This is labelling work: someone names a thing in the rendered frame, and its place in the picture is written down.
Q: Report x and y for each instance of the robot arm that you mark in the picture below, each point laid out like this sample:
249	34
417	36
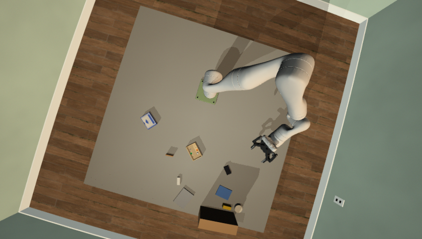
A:
290	82

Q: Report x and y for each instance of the beige cylinder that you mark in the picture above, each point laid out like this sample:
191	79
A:
238	208

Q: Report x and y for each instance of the large brown box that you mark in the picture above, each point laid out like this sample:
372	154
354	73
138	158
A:
217	227

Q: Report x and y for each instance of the beige table with dark legs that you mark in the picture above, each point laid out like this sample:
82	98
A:
158	82

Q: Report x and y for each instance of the blue and white box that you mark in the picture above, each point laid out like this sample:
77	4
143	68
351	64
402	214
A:
148	120

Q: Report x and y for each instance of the blue flat square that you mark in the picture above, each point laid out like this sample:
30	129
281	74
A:
224	192

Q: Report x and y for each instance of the grey flat board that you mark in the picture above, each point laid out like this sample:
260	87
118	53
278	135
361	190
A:
183	198

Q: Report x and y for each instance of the small black block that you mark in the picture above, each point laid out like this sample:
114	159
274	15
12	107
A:
227	170

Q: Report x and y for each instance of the small brown block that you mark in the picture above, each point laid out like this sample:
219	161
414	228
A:
169	154

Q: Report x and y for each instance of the white wall socket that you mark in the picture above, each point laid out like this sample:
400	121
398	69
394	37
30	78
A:
339	201

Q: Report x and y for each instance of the covered wooden puzzle box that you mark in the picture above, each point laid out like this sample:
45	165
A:
194	151

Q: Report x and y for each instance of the yellow block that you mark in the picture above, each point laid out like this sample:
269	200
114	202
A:
226	207

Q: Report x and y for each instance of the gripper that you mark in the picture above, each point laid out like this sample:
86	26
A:
266	150

